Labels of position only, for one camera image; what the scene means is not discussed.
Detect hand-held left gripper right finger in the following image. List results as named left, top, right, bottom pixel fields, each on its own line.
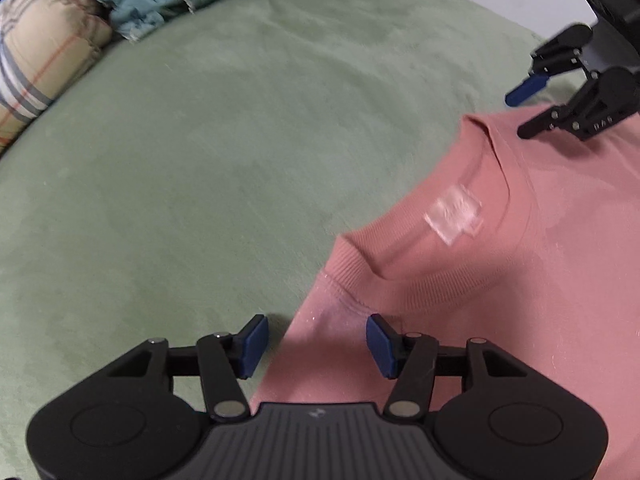
left=366, top=313, right=528, bottom=421

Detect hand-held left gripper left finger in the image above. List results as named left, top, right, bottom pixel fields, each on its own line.
left=107, top=314, right=270, bottom=422

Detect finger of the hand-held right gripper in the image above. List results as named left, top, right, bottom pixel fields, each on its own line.
left=505, top=22, right=596, bottom=108
left=516, top=67, right=640, bottom=142

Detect pink sweatshirt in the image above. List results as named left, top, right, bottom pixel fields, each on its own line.
left=248, top=101, right=640, bottom=480

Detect green blanket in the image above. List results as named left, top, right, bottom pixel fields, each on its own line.
left=0, top=0, right=601, bottom=480

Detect teal floral quilt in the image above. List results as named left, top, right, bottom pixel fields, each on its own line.
left=82, top=0, right=321, bottom=43

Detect plaid pillow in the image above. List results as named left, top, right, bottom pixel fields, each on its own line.
left=0, top=0, right=113, bottom=156

